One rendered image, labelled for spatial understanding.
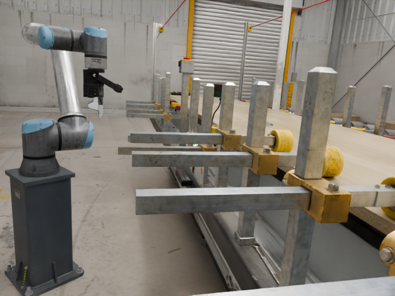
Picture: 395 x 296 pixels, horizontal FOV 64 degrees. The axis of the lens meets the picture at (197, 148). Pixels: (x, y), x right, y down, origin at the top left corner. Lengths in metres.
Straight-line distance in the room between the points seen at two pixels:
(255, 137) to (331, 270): 0.40
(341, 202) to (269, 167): 0.25
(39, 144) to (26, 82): 7.41
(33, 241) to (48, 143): 0.49
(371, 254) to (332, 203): 0.30
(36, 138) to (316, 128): 1.41
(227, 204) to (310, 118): 0.21
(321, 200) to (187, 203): 0.21
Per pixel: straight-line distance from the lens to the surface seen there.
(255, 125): 0.80
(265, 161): 0.75
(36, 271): 1.93
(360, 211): 0.74
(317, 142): 0.59
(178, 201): 0.48
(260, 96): 0.80
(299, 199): 0.56
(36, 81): 9.08
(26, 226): 1.81
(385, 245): 0.45
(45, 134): 1.74
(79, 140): 1.77
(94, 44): 1.40
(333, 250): 0.93
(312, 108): 0.58
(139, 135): 0.96
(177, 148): 1.24
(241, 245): 0.90
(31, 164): 1.77
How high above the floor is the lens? 1.14
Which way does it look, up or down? 13 degrees down
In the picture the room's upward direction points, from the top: 4 degrees clockwise
